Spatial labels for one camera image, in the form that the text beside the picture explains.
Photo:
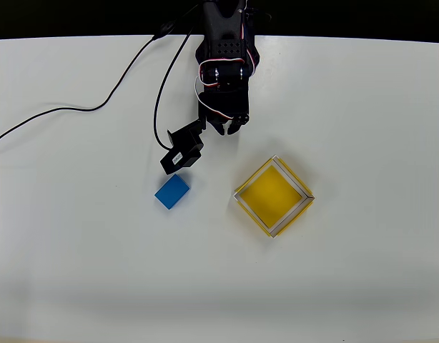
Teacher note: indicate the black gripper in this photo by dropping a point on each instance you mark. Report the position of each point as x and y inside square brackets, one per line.
[224, 121]

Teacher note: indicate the blue cube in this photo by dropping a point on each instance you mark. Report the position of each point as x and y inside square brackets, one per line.
[171, 191]

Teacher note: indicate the yellow square tray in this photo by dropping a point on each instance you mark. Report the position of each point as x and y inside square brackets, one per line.
[273, 196]

